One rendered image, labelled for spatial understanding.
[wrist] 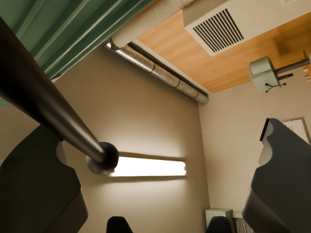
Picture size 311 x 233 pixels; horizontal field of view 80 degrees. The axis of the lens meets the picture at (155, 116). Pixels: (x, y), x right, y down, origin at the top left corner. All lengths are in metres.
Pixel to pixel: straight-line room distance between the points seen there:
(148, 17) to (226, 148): 2.30
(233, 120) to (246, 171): 0.79
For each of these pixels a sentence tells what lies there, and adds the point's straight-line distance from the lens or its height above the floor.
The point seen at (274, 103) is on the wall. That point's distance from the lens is 3.21.
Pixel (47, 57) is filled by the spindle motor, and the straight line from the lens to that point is 0.18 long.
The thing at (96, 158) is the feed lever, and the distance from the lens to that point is 0.17.
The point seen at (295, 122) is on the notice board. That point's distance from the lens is 3.09.
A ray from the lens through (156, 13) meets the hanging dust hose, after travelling 1.75.
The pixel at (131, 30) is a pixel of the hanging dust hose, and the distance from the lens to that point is 1.89.
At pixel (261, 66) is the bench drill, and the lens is 2.23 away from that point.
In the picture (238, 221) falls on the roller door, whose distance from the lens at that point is 3.24.
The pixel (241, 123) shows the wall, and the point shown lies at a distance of 3.23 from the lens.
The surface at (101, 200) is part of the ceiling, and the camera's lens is 1.80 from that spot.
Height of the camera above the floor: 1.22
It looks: 37 degrees up
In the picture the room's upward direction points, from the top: 107 degrees counter-clockwise
